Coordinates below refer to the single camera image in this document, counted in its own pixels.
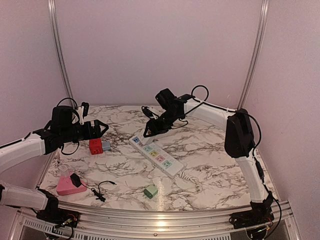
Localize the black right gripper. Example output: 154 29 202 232
144 110 181 137

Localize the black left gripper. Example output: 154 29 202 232
60 119 109 143

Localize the red cube socket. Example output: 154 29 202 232
89 138 103 155

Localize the white multicolour power strip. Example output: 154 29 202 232
129 136 186 179

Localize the black power adapter with cable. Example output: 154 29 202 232
70 173 116 203

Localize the green plug adapter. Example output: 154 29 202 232
143 184 158 199

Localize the pink triangular power strip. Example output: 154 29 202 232
56 176 87 196

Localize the white cube adapter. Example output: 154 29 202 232
143 125 156 138

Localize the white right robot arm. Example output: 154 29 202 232
141 88 274 224

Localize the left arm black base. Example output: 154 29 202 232
36 197 80 228

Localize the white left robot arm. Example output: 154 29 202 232
0 105 109 223

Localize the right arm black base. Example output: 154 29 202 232
229 192 275 229

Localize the light blue plug adapter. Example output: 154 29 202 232
101 141 111 152

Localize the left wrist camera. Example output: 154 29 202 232
75 102 90 125

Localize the aluminium front rail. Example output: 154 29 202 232
9 197 301 240

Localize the left aluminium frame post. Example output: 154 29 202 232
47 0 74 99

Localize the aluminium frame post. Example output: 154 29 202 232
47 0 74 99
237 0 270 109

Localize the right aluminium frame post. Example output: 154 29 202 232
237 0 270 109

